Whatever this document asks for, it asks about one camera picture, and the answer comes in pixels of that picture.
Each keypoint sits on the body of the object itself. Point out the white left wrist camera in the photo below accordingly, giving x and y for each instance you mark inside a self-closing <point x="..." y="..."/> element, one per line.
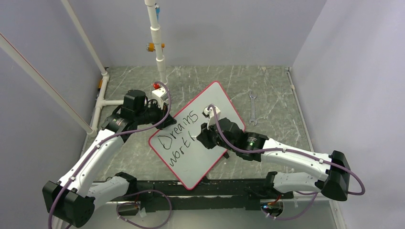
<point x="159" y="94"/>

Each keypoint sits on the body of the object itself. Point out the orange pipe clamp knob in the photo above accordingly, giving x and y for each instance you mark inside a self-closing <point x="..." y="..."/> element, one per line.
<point x="150" y="47"/>

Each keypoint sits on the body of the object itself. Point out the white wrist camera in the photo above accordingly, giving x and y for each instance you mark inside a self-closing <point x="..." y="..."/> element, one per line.
<point x="211" y="112"/>
<point x="159" y="94"/>

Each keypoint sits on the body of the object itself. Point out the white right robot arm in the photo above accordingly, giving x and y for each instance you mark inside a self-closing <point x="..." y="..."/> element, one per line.
<point x="318" y="172"/>

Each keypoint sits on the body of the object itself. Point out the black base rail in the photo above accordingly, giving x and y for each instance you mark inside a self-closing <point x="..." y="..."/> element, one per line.
<point x="159" y="195"/>

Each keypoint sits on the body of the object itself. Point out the white red wall trim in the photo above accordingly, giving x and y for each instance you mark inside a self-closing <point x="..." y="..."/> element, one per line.
<point x="44" y="84"/>

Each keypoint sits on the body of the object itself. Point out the red framed whiteboard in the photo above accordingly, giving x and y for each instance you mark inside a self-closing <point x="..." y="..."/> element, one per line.
<point x="177" y="145"/>

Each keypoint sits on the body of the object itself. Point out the white slanted corner pipe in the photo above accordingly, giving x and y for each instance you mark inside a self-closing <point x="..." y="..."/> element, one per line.
<point x="100" y="100"/>

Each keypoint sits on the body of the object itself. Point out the silver combination wrench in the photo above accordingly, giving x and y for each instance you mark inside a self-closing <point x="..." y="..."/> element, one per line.
<point x="253" y="119"/>

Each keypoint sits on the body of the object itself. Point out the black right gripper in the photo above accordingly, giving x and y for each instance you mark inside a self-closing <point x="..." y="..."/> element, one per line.
<point x="204" y="136"/>

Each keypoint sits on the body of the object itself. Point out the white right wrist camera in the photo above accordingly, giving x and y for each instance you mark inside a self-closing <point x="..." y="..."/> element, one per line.
<point x="211" y="112"/>

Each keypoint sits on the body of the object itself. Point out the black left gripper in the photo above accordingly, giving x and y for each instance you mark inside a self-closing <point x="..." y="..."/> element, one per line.
<point x="162" y="113"/>

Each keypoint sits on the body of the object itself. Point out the white vertical pvc pipe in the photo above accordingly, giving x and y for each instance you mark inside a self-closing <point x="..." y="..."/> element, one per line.
<point x="156" y="39"/>

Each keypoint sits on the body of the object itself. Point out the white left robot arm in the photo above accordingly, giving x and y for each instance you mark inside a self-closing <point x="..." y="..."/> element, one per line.
<point x="73" y="198"/>

